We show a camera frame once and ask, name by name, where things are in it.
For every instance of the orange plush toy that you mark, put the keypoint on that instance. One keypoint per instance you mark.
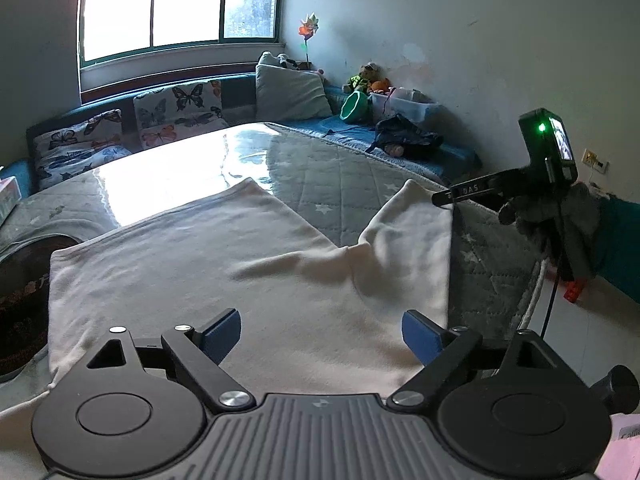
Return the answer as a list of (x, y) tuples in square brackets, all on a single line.
[(381, 86)]

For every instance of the butterfly print cushion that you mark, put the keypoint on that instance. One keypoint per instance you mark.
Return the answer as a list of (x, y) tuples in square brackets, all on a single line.
[(180, 115), (80, 150)]

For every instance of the pink printed paper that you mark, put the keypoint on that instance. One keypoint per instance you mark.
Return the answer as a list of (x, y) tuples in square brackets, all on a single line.
[(622, 450)]

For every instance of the cream pants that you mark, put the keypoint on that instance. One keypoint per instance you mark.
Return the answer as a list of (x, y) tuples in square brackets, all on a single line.
[(225, 260)]

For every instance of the dark blue jacket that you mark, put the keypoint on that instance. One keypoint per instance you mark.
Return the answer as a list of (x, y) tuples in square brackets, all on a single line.
[(405, 135)]

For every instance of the clear plastic storage box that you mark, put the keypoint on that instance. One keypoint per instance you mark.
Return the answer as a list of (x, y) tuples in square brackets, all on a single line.
[(407, 107)]

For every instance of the green framed window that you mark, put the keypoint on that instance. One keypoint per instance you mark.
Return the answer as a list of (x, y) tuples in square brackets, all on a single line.
[(175, 5)]

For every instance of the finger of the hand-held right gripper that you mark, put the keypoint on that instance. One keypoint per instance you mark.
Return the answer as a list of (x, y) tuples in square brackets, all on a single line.
[(470, 190)]

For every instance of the white wall socket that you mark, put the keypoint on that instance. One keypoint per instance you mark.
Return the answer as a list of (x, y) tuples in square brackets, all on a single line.
[(596, 160)]

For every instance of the grey pillow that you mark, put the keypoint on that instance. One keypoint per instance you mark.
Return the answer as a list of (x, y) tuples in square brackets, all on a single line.
[(290, 92)]

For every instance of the white black plush toy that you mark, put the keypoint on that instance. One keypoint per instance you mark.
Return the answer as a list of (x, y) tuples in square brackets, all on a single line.
[(287, 61)]

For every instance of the blue sofa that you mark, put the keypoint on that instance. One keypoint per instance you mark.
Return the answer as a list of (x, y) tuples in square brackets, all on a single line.
[(350, 127)]

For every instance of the person's right hand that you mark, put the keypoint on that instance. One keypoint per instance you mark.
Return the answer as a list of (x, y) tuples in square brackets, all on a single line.
[(585, 215)]

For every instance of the colourful pinwheel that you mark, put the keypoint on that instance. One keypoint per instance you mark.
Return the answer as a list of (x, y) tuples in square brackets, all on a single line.
[(309, 27)]

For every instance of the brown plush bear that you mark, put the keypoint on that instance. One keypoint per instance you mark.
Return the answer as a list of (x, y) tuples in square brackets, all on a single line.
[(362, 79)]

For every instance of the green bowl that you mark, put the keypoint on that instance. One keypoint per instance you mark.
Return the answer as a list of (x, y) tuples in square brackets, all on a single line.
[(354, 107)]

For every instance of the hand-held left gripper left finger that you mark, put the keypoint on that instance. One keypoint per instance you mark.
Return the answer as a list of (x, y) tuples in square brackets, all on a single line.
[(222, 334)]

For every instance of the white tissue box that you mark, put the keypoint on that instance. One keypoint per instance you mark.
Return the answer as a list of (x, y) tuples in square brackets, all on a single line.
[(7, 202)]

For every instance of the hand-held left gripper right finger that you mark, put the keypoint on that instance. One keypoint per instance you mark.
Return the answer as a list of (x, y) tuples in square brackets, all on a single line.
[(422, 341)]

